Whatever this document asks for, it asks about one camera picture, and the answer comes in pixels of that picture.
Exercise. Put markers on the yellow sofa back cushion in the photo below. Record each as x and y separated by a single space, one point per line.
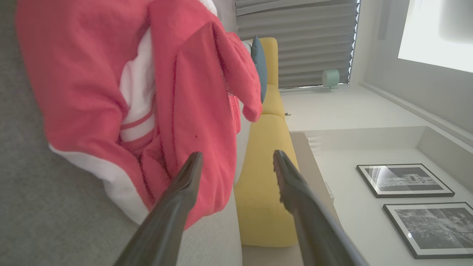
264 177
272 74

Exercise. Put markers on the bright white light panel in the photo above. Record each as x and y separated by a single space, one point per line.
432 33

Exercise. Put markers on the grey fabric sofa seat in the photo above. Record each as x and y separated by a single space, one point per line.
37 192

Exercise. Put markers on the small white wall plate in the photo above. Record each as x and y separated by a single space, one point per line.
330 192

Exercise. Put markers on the mint green round lamp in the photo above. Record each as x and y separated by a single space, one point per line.
330 78

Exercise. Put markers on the white slatted wall vent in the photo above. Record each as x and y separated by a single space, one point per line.
315 145

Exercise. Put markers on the red basketball jersey number 23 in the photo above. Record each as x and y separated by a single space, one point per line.
81 74

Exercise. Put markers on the black framed monochrome picture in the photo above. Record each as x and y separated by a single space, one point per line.
436 229
404 180

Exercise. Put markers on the blue throw pillow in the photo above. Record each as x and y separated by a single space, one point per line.
259 66

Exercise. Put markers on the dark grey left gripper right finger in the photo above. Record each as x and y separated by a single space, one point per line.
317 236

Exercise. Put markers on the grey window blinds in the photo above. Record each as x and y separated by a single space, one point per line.
310 40

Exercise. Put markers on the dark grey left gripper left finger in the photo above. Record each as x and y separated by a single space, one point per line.
162 229

